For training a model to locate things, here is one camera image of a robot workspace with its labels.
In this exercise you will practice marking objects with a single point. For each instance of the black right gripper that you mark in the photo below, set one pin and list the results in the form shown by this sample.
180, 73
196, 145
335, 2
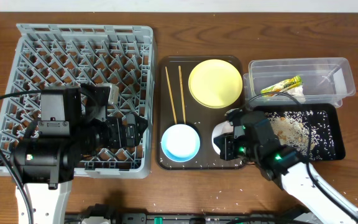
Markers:
225, 149

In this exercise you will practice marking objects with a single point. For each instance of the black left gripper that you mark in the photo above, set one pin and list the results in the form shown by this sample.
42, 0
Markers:
128, 138

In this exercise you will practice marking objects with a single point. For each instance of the white bowl with food scraps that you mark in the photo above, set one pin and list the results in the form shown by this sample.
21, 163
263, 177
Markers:
219, 129

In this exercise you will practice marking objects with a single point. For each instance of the green snack wrapper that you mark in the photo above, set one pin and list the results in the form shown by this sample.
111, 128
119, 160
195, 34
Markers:
283, 86

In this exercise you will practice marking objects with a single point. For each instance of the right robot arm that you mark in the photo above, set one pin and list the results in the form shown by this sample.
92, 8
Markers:
252, 139

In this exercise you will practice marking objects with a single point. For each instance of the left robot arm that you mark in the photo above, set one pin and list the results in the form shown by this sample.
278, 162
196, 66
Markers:
74, 123

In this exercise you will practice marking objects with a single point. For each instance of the black waste tray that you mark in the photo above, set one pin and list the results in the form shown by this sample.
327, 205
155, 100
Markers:
332, 117

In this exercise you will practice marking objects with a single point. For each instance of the grey plastic dishwasher rack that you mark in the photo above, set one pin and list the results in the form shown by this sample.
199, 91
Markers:
50, 56

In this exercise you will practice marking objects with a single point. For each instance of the clear plastic waste bin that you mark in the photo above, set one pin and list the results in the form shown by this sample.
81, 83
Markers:
325, 80

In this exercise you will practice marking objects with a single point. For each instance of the light blue bowl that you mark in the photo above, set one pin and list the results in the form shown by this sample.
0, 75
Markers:
180, 143

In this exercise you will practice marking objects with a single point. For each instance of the dark brown serving tray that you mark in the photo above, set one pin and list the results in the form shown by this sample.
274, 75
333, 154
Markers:
199, 117

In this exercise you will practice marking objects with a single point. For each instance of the yellow round plate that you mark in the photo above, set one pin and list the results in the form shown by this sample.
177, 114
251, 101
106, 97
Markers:
215, 83

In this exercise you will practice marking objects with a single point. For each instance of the left wooden chopstick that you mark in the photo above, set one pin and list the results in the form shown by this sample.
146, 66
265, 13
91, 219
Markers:
171, 96

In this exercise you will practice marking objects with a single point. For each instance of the wooden chopstick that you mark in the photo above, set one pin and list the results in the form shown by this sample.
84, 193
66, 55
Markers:
171, 96
182, 94

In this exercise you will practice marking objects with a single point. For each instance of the right wooden chopstick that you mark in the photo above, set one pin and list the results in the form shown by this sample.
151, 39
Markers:
182, 94

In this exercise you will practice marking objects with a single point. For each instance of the pile of rice scraps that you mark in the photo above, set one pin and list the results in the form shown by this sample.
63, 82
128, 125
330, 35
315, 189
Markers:
309, 134

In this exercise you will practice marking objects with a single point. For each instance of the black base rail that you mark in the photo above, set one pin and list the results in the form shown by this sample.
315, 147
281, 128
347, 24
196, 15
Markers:
101, 213

